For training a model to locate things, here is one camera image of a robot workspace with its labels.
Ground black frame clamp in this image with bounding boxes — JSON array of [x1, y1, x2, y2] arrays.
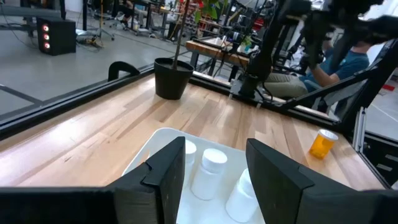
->
[[107, 60, 141, 82]]

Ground wooden workbench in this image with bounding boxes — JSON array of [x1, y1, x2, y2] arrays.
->
[[185, 36, 252, 82]]

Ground white plastic basket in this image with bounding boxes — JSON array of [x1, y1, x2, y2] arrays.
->
[[121, 127, 265, 224]]

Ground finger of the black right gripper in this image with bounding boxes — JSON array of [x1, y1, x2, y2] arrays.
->
[[306, 30, 326, 71], [328, 32, 357, 74]]

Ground black aluminium table frame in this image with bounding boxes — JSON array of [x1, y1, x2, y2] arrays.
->
[[0, 39, 398, 190]]

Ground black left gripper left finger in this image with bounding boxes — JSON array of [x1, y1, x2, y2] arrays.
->
[[0, 136, 187, 224]]

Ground black plant pot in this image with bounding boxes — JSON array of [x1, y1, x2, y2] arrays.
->
[[154, 57, 195, 101]]

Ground person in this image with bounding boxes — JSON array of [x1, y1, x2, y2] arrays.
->
[[264, 40, 371, 100]]

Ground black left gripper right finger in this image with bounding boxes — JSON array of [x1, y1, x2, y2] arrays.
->
[[244, 138, 398, 224]]

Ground orange pill bottle white cap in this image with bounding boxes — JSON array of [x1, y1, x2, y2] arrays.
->
[[308, 129, 339, 160]]

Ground green leafy plant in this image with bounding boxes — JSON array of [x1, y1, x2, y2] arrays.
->
[[172, 0, 229, 70]]

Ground black box red lights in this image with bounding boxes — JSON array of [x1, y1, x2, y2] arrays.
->
[[36, 17, 77, 57]]

